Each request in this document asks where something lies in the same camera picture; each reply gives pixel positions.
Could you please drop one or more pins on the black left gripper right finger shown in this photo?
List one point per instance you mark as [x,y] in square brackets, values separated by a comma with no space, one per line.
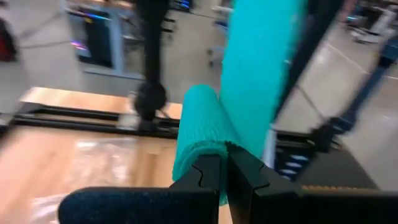
[280,205]

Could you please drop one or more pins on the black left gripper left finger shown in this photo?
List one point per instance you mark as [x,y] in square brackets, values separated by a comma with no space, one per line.
[140,205]

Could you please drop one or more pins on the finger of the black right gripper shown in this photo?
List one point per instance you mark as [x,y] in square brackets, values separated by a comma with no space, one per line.
[314,25]

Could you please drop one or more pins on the clear plastic bag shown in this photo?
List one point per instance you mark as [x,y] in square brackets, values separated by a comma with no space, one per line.
[124,161]

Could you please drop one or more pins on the teal elastic bandage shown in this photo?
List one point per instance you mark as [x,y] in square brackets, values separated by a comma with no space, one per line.
[202,124]

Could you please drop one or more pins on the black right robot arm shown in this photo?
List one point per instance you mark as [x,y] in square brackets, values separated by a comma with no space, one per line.
[152,46]

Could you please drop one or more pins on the black metal table frame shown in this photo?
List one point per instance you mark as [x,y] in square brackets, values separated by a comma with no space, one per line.
[77,119]

